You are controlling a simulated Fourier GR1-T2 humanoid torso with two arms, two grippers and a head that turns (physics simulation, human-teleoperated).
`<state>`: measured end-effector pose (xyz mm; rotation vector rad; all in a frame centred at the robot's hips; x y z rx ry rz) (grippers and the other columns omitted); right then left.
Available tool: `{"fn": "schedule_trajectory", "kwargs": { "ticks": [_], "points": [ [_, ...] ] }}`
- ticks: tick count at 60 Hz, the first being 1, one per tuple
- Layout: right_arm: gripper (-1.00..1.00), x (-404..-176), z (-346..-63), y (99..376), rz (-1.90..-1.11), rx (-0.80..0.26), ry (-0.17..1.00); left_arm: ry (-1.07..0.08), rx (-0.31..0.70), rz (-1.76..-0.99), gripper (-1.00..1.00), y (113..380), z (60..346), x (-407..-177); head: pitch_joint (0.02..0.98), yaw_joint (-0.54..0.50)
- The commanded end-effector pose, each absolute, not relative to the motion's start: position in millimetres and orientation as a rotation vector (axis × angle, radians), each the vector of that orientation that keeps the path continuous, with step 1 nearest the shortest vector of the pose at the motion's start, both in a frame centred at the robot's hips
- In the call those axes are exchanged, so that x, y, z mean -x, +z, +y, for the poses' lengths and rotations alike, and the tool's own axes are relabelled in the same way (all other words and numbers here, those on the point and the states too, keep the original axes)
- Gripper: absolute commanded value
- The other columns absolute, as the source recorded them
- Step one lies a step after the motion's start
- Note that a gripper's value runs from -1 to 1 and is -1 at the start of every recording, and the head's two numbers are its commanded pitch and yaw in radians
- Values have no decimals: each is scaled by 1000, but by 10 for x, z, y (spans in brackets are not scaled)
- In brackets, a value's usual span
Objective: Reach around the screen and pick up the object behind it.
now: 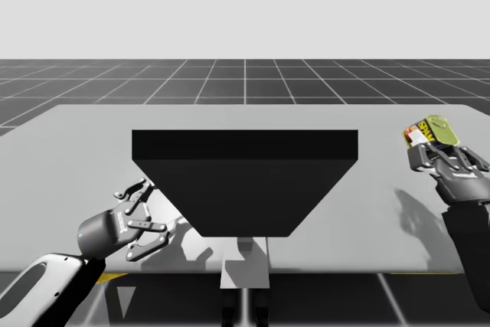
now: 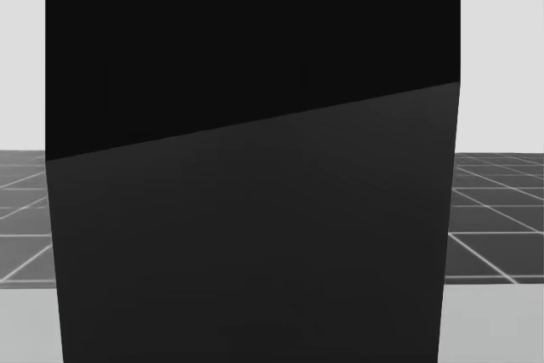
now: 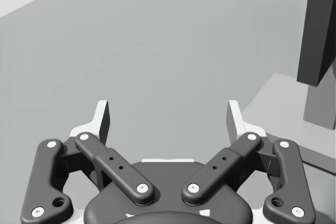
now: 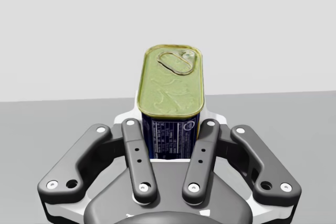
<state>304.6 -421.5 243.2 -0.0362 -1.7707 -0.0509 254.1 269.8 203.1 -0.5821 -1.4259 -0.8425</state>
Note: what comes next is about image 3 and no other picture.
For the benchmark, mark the grey stand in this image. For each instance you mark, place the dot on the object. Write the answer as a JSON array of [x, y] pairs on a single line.
[[286, 108]]

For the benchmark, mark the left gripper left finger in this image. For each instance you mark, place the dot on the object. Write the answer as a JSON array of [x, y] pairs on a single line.
[[115, 167]]

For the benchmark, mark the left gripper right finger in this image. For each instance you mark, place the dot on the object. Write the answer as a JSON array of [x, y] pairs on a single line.
[[220, 167]]

